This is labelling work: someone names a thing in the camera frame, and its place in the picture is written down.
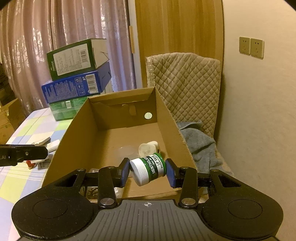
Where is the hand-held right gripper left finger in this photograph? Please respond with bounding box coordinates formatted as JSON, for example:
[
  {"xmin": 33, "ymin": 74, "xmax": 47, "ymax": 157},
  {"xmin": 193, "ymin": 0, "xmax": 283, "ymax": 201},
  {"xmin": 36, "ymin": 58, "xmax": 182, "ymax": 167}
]
[{"xmin": 50, "ymin": 158, "xmax": 130, "ymax": 209}]

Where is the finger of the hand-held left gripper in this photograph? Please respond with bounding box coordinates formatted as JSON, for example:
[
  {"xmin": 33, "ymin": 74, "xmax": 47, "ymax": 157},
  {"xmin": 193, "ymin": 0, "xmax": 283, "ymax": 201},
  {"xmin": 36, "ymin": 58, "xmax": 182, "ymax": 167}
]
[{"xmin": 14, "ymin": 145, "xmax": 49, "ymax": 163}]

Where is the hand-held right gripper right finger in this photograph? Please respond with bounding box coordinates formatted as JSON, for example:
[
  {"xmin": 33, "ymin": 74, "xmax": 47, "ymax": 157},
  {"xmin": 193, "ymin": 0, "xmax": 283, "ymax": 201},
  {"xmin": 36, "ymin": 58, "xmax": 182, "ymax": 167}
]
[{"xmin": 165, "ymin": 158, "xmax": 243, "ymax": 209}]

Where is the white rounded plastic case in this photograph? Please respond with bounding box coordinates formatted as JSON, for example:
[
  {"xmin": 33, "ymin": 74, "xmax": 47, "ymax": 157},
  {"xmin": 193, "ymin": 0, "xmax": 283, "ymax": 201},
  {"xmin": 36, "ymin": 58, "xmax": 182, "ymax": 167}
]
[{"xmin": 45, "ymin": 140, "xmax": 60, "ymax": 152}]

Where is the green lip balm jar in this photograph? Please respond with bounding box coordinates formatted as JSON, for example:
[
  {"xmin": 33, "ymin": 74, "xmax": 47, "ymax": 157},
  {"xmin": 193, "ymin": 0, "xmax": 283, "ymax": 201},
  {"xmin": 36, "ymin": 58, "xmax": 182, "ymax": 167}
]
[{"xmin": 129, "ymin": 153, "xmax": 167, "ymax": 187}]

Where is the cream round plastic object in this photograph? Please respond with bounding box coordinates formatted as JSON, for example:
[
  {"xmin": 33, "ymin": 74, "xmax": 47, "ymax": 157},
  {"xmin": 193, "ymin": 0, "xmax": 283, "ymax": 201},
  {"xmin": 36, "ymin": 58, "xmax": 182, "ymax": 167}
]
[{"xmin": 138, "ymin": 141, "xmax": 160, "ymax": 158}]

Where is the checked tablecloth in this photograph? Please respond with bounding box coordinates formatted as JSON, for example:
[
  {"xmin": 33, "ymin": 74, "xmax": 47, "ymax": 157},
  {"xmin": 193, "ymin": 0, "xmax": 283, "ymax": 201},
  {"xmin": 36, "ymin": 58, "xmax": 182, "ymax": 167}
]
[{"xmin": 0, "ymin": 107, "xmax": 77, "ymax": 209}]

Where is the brown cardboard moving box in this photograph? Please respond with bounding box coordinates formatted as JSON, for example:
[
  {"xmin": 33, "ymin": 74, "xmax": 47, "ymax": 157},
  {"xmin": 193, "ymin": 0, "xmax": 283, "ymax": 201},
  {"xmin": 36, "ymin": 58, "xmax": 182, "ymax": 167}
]
[{"xmin": 0, "ymin": 98, "xmax": 26, "ymax": 144}]

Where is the grey towel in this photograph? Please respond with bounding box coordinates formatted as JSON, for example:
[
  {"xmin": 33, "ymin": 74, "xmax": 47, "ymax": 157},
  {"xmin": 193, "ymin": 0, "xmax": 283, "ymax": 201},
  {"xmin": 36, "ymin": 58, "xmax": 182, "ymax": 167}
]
[{"xmin": 179, "ymin": 120, "xmax": 223, "ymax": 173}]

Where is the green plastic-wrapped carton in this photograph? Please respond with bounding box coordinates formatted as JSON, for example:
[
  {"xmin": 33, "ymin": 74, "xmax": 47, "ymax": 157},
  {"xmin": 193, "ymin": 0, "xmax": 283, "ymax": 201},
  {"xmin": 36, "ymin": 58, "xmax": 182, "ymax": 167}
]
[{"xmin": 48, "ymin": 96, "xmax": 89, "ymax": 121}]

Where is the blue carton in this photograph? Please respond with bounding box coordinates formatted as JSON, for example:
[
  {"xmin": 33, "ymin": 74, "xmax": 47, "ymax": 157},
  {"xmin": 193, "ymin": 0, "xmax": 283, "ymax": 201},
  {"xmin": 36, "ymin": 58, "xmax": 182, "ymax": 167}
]
[{"xmin": 41, "ymin": 62, "xmax": 112, "ymax": 103}]

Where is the quilted beige chair cover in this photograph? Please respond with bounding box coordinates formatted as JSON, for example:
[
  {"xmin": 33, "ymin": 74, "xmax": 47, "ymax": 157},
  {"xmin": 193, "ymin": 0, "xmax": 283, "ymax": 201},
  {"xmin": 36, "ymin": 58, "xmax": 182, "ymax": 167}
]
[{"xmin": 145, "ymin": 53, "xmax": 221, "ymax": 139}]

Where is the dark green carton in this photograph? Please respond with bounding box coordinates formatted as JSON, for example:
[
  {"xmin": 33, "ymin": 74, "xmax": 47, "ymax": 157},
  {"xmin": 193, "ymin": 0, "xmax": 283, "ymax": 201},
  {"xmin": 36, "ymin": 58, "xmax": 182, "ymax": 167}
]
[{"xmin": 47, "ymin": 38, "xmax": 110, "ymax": 81}]

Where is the pink curtain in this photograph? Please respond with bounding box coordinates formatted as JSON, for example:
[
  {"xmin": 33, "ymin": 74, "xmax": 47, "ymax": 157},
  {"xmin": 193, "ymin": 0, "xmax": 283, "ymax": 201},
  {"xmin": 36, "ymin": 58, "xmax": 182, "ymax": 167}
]
[{"xmin": 0, "ymin": 0, "xmax": 137, "ymax": 116}]

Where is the wooden door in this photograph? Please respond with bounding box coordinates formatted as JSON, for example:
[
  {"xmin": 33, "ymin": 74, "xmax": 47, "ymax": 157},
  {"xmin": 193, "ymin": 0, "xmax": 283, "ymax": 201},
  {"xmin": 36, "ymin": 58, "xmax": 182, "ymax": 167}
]
[{"xmin": 135, "ymin": 0, "xmax": 224, "ymax": 91}]

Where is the beige wall socket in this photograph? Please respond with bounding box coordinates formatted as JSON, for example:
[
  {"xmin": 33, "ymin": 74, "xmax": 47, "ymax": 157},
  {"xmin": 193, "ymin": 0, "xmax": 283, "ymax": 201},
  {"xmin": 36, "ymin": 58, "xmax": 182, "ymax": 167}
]
[
  {"xmin": 250, "ymin": 38, "xmax": 264, "ymax": 58},
  {"xmin": 239, "ymin": 37, "xmax": 251, "ymax": 55}
]

